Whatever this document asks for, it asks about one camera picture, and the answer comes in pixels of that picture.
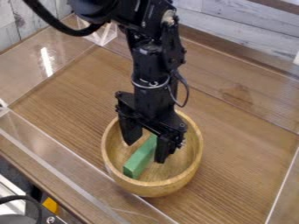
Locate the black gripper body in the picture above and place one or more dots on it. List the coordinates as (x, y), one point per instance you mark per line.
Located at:
(151, 105)

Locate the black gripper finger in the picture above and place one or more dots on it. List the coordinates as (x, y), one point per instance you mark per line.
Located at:
(131, 129)
(167, 144)

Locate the green rectangular block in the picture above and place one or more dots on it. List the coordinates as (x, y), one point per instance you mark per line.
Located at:
(140, 158)

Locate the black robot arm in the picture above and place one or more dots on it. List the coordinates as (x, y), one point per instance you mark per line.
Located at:
(150, 23)

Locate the brown wooden bowl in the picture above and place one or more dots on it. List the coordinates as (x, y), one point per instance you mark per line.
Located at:
(162, 179)

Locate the yellow and black device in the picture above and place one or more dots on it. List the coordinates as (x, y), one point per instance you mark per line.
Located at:
(39, 211)

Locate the clear acrylic front wall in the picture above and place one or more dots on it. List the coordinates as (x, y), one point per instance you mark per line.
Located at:
(83, 189)

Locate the clear acrylic corner bracket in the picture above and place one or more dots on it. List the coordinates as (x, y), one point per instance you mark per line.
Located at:
(104, 34)

